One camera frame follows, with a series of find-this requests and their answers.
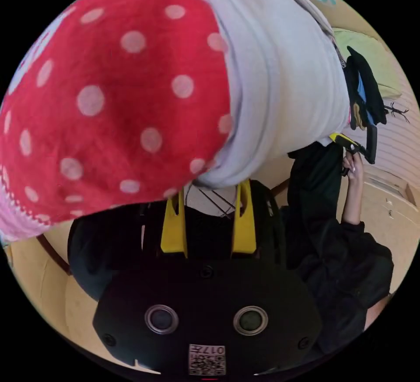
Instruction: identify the person's right hand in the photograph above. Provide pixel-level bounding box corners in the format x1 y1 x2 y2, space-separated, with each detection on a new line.
342 152 365 189

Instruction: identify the bed with red dotted quilt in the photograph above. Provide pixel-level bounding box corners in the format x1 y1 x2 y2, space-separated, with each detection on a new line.
0 0 234 242

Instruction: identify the white long sleeve shirt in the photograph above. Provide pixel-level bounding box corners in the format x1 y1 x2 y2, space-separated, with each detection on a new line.
182 0 351 190

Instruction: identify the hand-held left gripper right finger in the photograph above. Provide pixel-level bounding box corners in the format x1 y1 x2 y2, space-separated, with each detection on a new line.
231 179 257 255

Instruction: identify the person's body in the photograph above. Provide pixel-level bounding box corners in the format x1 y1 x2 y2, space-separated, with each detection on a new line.
67 141 394 356

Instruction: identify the light green pillow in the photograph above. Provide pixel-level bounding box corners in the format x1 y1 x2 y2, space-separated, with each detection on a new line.
332 28 403 101

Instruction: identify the person's right forearm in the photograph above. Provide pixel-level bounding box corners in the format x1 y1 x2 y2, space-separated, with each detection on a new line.
341 181 364 225

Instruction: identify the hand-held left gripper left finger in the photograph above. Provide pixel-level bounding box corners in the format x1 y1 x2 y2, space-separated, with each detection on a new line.
160 188 188 258

